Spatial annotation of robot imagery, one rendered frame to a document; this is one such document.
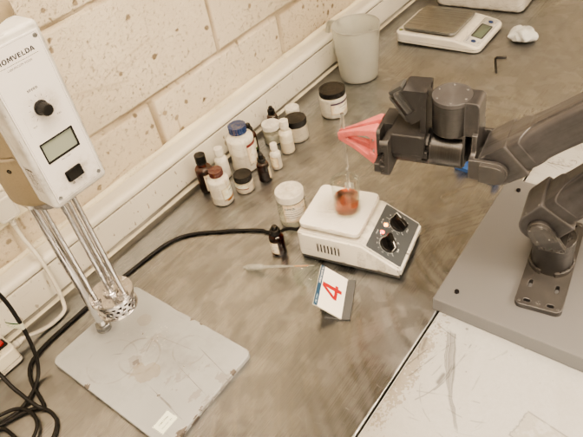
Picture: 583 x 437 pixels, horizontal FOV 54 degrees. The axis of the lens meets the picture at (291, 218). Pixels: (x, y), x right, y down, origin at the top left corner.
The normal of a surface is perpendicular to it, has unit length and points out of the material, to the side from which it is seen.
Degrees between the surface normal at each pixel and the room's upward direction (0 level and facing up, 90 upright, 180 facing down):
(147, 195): 90
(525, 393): 0
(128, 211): 90
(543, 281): 4
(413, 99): 90
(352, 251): 90
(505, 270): 4
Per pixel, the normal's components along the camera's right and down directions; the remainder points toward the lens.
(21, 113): 0.80, 0.31
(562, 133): -0.48, 0.66
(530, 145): -0.35, 0.58
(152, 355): -0.15, -0.73
